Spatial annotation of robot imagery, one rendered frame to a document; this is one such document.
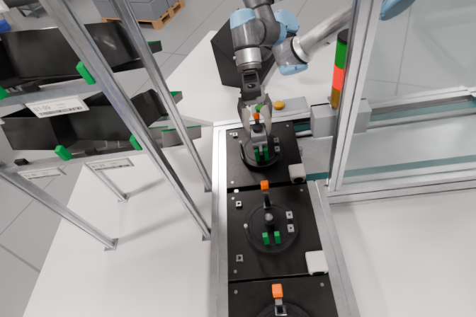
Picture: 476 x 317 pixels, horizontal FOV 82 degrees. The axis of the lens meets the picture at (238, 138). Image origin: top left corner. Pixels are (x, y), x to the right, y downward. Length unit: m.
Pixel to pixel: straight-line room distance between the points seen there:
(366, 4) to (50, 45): 0.47
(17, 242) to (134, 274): 1.74
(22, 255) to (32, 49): 2.09
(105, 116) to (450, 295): 0.89
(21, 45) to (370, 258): 0.90
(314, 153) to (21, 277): 2.06
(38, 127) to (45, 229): 1.88
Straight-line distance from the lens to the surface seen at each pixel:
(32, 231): 2.59
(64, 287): 1.08
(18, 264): 2.51
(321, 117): 0.62
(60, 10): 0.41
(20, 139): 0.73
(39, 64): 0.55
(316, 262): 0.72
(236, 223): 0.79
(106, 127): 0.61
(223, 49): 1.24
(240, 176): 0.86
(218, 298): 0.76
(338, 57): 0.54
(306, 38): 1.12
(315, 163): 0.94
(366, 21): 0.48
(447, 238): 0.97
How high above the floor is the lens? 1.69
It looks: 49 degrees down
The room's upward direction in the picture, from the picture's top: 15 degrees counter-clockwise
